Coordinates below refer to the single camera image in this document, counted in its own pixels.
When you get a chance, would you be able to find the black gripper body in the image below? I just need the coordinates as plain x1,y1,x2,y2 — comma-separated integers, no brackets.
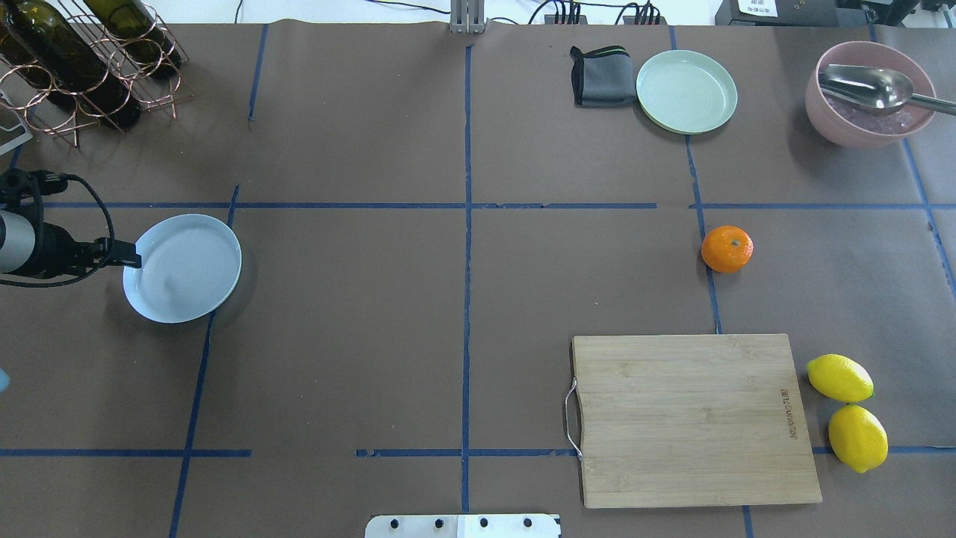
33,223,115,279

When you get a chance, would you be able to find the light blue plate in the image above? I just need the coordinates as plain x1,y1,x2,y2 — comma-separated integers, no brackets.
122,214,243,324

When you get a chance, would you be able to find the orange mandarin fruit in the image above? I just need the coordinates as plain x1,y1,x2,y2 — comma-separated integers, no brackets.
700,226,755,273

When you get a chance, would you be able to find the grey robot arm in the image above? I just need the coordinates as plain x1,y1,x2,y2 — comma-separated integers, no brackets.
1,210,143,279

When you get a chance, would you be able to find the light green plate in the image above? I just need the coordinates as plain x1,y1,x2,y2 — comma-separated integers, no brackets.
636,50,739,135

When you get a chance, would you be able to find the dark wine bottle upper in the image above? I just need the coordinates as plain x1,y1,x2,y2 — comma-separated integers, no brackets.
2,1,141,132

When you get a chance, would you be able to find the dark wine bottle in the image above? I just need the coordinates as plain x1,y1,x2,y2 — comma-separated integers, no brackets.
2,1,141,132
85,1,182,81

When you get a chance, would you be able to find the dark wine bottle lower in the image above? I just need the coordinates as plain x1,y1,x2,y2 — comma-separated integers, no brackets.
85,1,182,81

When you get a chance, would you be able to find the folded grey cloth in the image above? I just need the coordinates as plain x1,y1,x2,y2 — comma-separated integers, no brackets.
570,45,638,108

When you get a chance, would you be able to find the bamboo cutting board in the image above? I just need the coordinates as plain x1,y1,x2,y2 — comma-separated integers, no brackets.
570,333,822,510

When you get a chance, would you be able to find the black equipment box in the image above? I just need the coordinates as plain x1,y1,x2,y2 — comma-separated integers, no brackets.
714,1,869,28

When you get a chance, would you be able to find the lower yellow lemon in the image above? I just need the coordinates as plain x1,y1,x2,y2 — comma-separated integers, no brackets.
807,353,875,404

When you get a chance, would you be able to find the yellow lemon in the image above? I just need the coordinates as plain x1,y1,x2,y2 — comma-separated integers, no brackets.
827,404,889,474
807,353,875,404

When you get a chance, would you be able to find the pink bowl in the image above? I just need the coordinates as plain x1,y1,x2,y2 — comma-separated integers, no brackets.
803,40,954,149

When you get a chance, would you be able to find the upper yellow lemon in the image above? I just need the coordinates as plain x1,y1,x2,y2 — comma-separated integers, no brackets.
827,404,889,474

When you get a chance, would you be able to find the metal ladle spoon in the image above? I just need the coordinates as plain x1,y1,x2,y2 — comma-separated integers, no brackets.
817,64,955,116

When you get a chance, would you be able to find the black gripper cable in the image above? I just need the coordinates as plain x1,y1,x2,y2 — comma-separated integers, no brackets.
0,169,116,289

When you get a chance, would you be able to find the copper wire wine rack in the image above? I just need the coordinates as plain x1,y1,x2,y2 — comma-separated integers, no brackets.
2,1,196,146

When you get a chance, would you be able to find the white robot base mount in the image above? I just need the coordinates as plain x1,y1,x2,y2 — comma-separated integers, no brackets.
364,512,562,537

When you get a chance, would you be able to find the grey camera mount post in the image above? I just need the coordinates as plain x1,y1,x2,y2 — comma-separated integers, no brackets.
450,0,487,34

